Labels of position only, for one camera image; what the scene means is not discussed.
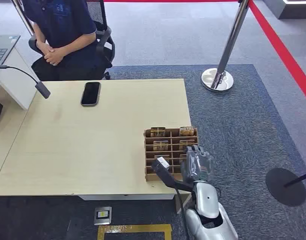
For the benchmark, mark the person's left hand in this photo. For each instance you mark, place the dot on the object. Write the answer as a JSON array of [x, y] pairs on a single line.
[[56, 57]]

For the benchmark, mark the person's right hand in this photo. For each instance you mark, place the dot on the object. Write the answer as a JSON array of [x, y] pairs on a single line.
[[43, 47]]

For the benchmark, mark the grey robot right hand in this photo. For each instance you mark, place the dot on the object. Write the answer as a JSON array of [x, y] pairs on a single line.
[[197, 165]]

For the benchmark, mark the person's left forearm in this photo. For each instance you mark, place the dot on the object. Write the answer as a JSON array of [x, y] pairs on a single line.
[[77, 42]]

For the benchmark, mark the person's right forearm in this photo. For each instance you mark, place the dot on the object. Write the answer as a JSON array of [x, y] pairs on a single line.
[[37, 34]]

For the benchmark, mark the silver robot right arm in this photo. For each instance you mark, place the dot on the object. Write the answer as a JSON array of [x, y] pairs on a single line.
[[208, 205]]

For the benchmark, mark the gold brown hotel card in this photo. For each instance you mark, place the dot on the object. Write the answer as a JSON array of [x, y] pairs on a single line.
[[157, 132], [185, 144], [160, 145], [186, 131]]

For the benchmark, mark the person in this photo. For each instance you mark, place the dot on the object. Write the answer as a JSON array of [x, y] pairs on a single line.
[[65, 23]]

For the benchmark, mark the brown wooden card holder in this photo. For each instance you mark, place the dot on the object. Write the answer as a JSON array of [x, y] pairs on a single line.
[[163, 152]]

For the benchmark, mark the white side desk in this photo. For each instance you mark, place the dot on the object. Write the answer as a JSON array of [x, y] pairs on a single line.
[[14, 81]]

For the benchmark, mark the grey laptop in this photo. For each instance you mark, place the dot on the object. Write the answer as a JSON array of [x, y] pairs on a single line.
[[1, 49]]

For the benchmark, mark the black smartphone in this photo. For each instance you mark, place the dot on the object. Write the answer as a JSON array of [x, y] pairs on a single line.
[[90, 93]]

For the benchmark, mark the black office chair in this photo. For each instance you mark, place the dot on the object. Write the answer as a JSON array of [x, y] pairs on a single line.
[[105, 39]]

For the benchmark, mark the dark blue carpet mat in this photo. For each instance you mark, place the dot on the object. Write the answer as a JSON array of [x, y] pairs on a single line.
[[243, 132]]

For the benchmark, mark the light wood table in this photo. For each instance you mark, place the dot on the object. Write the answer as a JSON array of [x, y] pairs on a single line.
[[80, 142]]

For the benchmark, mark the black stanchion base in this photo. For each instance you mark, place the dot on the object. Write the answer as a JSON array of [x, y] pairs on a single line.
[[284, 187]]

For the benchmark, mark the silver floor socket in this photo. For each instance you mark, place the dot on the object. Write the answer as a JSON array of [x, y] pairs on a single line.
[[102, 215]]

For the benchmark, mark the red barrier belt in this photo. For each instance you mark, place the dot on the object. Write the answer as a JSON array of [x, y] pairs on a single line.
[[168, 1], [280, 49]]

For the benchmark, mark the grey platform edge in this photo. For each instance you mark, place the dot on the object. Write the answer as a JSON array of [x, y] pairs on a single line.
[[290, 8]]

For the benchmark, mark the black wrist camera white label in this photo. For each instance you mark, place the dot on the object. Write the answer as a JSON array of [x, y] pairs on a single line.
[[163, 167]]

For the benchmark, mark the yellow floor tape frame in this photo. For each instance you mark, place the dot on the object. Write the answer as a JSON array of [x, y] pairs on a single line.
[[133, 228]]

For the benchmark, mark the chrome stanchion post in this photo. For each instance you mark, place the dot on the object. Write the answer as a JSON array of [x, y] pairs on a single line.
[[222, 63]]

